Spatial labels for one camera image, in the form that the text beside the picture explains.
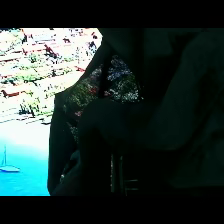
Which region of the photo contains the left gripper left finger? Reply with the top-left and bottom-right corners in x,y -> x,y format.
50,153 -> 116,197

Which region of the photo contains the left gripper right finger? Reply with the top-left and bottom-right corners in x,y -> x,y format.
118,154 -> 168,197

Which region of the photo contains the black T-shirt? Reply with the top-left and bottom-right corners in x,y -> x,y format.
47,27 -> 224,197

